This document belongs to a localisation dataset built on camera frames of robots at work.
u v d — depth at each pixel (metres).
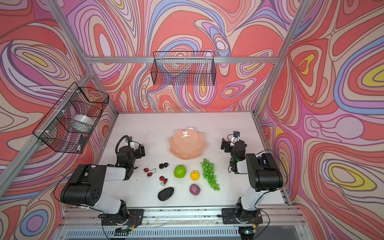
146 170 0.88
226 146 0.86
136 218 0.72
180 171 0.82
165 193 0.77
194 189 0.78
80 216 0.75
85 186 0.46
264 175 0.47
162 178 0.86
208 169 0.84
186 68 0.96
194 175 0.83
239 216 0.67
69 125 0.73
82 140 0.74
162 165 0.90
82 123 0.70
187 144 1.01
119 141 0.69
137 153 0.80
